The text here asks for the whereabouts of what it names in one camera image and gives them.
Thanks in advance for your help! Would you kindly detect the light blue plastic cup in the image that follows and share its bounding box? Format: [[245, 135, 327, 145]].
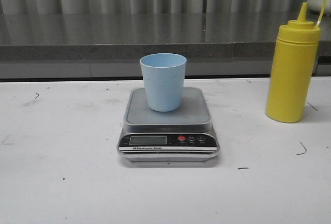
[[140, 53, 187, 112]]

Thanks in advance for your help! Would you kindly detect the grey stone counter shelf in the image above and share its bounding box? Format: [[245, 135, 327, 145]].
[[0, 11, 331, 79]]

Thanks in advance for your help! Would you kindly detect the silver electronic kitchen scale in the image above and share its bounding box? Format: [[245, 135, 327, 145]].
[[117, 87, 220, 162]]

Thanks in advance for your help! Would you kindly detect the yellow squeeze bottle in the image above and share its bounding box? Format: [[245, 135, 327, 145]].
[[265, 0, 327, 123]]

